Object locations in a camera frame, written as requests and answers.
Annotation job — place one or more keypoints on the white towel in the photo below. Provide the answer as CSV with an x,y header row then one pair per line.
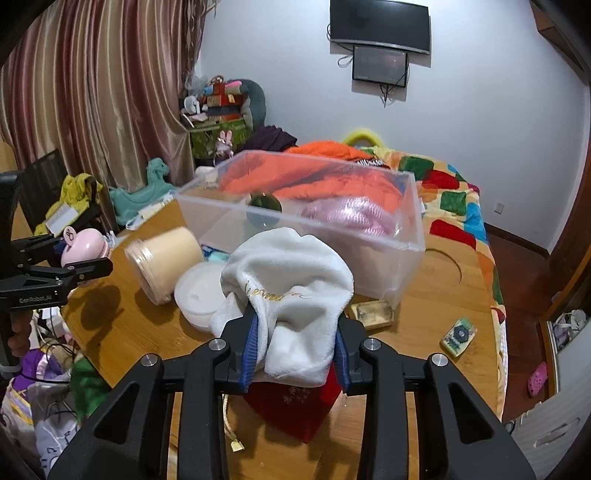
x,y
291,277

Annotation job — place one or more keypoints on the yellow cloth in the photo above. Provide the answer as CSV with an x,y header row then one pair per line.
x,y
74,191

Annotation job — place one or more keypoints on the dark purple cloth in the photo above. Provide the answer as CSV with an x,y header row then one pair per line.
x,y
274,137

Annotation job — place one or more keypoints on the green storage box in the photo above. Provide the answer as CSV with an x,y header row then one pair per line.
x,y
207,138

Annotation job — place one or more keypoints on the teal rocking horse toy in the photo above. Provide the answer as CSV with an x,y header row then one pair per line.
x,y
138,194

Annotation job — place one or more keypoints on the small wall monitor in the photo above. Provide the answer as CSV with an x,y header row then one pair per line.
x,y
379,64

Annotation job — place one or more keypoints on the orange puffer jacket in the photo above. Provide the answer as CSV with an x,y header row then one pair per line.
x,y
323,170

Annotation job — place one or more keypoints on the colourful patchwork blanket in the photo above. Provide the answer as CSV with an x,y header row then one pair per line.
x,y
452,203

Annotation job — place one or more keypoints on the white round container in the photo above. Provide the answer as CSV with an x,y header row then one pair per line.
x,y
198,295

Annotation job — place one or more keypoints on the person's left hand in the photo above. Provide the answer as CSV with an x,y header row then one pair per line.
x,y
21,339

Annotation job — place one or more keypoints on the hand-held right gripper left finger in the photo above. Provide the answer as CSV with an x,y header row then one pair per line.
x,y
249,355

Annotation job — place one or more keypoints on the pink round container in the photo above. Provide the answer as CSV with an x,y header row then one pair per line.
x,y
85,244

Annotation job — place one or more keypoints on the patchwork fabric bag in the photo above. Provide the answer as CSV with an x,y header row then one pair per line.
x,y
221,99

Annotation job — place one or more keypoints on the small green packet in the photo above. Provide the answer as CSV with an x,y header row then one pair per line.
x,y
458,336

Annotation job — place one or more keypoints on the wooden desk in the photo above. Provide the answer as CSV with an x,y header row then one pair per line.
x,y
138,332

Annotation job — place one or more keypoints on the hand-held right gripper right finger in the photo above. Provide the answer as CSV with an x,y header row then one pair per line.
x,y
340,364

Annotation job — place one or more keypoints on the black chair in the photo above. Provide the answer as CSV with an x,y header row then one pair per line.
x,y
44,180

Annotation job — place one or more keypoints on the pink ribbed cloth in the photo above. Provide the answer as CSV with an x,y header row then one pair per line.
x,y
355,214

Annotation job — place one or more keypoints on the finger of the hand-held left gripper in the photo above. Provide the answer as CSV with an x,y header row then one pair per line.
x,y
37,249
87,268

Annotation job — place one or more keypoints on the beige lidded jar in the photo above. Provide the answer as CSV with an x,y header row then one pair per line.
x,y
161,258

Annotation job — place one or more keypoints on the yellow cushion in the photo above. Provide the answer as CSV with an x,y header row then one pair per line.
x,y
362,136

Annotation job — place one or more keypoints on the small white fan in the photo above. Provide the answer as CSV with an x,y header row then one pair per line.
x,y
191,105

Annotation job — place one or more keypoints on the black wall television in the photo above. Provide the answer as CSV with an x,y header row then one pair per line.
x,y
378,21

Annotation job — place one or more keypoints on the green ball ornament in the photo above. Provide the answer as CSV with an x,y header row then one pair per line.
x,y
264,207

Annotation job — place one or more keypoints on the red velvet pouch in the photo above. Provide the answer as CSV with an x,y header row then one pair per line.
x,y
291,408

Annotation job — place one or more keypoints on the pink slipper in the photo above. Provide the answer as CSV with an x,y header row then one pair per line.
x,y
538,379

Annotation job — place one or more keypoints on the striped brown curtain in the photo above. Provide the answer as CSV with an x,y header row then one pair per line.
x,y
101,83

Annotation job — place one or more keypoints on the clear plastic storage box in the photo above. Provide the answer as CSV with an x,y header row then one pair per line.
x,y
369,258

